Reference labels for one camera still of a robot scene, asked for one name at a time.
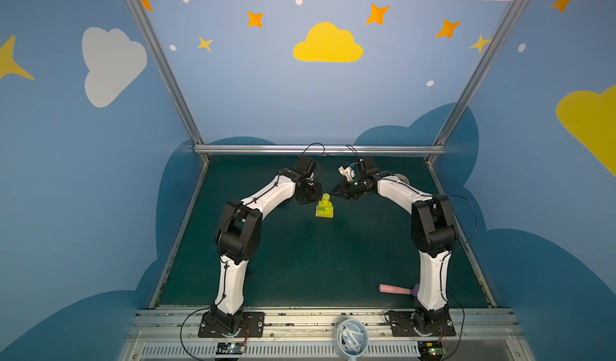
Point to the white tape roll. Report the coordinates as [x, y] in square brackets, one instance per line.
[402, 178]

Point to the right green circuit board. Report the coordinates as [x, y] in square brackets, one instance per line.
[431, 351]

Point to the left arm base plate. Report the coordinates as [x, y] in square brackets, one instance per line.
[252, 323]

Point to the aluminium frame rear bar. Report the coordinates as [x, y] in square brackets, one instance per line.
[318, 149]

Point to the aluminium frame right post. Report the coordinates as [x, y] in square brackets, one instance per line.
[504, 27]

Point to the aluminium frame post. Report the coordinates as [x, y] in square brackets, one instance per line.
[141, 17]
[504, 27]

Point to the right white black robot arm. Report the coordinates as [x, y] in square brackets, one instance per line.
[433, 234]

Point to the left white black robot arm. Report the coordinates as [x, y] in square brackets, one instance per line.
[239, 235]

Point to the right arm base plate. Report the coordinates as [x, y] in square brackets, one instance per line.
[399, 323]

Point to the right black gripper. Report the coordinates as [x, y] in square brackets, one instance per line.
[350, 188]

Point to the left green circuit board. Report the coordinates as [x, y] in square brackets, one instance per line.
[230, 349]

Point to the round bowl with white pieces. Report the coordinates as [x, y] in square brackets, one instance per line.
[350, 339]

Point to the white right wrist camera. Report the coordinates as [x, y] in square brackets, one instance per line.
[347, 172]

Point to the green circuit board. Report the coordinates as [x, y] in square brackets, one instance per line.
[230, 349]
[431, 351]

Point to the pink purple brush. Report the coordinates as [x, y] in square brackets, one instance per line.
[389, 289]

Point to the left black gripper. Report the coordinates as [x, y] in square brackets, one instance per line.
[310, 190]

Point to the aluminium front rail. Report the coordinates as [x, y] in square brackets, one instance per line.
[296, 333]

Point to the aluminium frame left post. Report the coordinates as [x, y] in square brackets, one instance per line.
[141, 17]

